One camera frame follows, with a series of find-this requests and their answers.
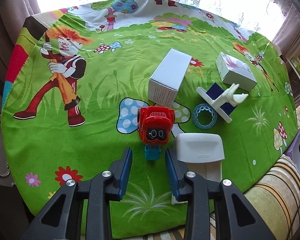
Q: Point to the green cartoon printed cloth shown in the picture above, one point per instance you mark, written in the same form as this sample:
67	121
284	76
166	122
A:
77	142

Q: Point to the green tissue box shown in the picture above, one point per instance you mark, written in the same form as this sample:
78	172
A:
296	63

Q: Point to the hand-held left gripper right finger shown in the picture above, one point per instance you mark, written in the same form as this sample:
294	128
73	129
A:
172	175

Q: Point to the purple cardboard storage box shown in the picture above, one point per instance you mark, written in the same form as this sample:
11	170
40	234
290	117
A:
295	142

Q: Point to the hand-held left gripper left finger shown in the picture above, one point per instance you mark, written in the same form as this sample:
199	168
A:
125	172

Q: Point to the silver box with pink print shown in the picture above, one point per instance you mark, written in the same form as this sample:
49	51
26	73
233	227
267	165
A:
237	75

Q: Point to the tall white box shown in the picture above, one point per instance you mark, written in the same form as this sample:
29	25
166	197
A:
170	70

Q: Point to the brown patterned drape curtain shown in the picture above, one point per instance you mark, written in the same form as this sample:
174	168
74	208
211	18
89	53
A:
295	17

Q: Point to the brown plain drape curtain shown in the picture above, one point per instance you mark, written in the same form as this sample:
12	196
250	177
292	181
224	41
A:
10	17

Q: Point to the white plastic holder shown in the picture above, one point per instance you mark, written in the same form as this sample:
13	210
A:
200	147

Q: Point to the white and blue plastic stand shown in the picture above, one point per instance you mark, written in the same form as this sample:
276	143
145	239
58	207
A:
222	100

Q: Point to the striped beige cushion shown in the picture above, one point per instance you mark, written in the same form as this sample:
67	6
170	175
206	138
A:
272	205

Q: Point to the red toy robot car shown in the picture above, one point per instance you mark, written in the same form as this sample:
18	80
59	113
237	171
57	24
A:
155	122

